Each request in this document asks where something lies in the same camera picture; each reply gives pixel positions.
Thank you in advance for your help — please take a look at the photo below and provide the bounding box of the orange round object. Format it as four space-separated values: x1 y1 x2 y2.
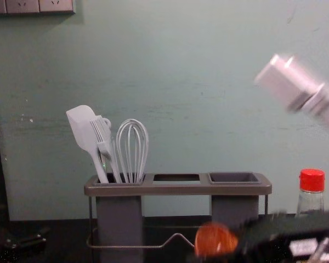
194 222 239 258

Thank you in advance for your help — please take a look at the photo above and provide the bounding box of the black rack with steel bars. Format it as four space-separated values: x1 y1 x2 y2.
84 171 273 263

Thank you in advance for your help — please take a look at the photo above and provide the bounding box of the clear bottle with red cap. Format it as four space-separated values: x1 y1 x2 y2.
295 168 326 218

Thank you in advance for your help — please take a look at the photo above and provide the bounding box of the grey slotted turner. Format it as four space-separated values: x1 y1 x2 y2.
89 115 123 184

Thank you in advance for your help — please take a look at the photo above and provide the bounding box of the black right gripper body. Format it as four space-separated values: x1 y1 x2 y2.
240 208 329 263

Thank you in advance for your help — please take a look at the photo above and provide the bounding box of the grey plastic rack bin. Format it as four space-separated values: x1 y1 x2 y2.
94 175 146 263
207 171 260 230

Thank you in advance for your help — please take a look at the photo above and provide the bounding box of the grey silicone whisk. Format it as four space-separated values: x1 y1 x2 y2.
115 118 150 184

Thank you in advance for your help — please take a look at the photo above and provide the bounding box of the black table cloth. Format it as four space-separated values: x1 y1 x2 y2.
0 210 329 263

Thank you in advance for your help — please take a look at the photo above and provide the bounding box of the grey silicone spatula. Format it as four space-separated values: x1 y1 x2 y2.
65 104 110 184

